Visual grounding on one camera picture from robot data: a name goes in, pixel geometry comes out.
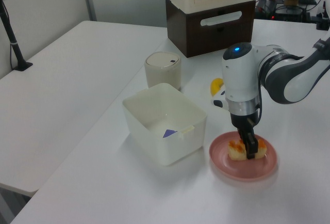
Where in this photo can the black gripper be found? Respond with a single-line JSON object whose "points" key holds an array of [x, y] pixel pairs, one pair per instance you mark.
{"points": [[241, 122]]}

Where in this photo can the orange glazed bread loaf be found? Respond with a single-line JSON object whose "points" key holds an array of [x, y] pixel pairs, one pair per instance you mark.
{"points": [[237, 151]]}

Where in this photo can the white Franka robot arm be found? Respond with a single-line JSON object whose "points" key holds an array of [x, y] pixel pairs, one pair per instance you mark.
{"points": [[239, 79]]}

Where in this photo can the pink round plate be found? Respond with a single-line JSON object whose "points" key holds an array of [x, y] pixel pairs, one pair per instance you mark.
{"points": [[232, 171]]}

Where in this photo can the yellow banana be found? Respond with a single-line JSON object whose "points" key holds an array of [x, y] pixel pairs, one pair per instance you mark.
{"points": [[216, 84]]}

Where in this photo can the white plastic container box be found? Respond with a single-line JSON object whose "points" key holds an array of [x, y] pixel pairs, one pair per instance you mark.
{"points": [[178, 146]]}

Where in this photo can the cream lidded trash can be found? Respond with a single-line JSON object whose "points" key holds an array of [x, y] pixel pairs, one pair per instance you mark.
{"points": [[162, 74]]}

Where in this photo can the dark brown drawer box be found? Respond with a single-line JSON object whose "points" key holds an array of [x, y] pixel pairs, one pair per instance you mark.
{"points": [[185, 35]]}

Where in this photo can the black electronics box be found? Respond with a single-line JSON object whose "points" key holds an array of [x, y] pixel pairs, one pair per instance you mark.
{"points": [[288, 13]]}

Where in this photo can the black pole with foot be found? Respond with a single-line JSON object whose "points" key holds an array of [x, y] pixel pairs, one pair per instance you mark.
{"points": [[14, 46]]}

